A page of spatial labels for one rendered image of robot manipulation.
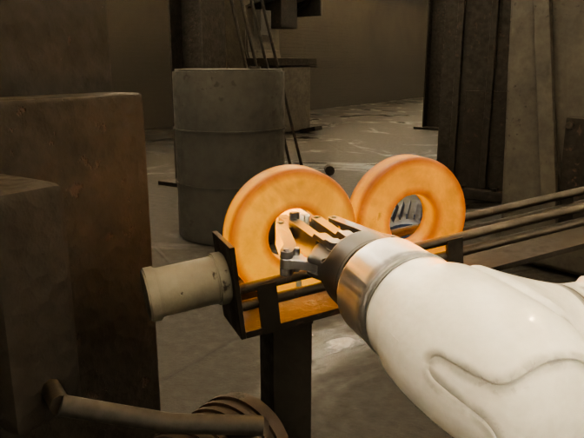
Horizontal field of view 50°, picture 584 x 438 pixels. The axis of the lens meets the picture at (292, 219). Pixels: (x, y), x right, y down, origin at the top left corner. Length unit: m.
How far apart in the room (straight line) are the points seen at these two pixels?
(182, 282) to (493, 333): 0.38
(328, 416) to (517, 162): 1.65
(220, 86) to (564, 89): 1.53
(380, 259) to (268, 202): 0.23
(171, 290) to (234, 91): 2.43
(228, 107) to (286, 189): 2.38
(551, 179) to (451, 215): 2.08
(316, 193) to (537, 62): 2.25
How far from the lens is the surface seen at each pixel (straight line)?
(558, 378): 0.38
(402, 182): 0.76
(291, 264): 0.58
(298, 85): 8.45
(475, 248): 0.82
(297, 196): 0.70
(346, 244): 0.54
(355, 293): 0.49
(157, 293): 0.67
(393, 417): 1.75
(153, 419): 0.65
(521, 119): 2.95
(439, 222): 0.80
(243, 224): 0.68
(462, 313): 0.40
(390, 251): 0.49
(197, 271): 0.68
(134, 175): 0.83
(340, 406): 1.78
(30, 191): 0.61
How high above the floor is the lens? 0.91
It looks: 14 degrees down
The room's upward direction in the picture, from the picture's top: straight up
